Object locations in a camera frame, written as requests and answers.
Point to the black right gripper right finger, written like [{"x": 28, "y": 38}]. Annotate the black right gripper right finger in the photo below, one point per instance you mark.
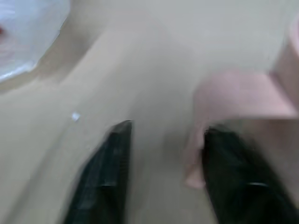
[{"x": 236, "y": 182}]

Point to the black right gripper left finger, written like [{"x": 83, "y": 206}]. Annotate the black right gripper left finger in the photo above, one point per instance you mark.
[{"x": 102, "y": 177}]

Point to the translucent white plastic bag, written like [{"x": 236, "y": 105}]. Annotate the translucent white plastic bag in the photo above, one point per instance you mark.
[{"x": 25, "y": 37}]

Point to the person's bare hand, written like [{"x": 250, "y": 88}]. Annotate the person's bare hand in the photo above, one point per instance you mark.
[{"x": 236, "y": 98}]

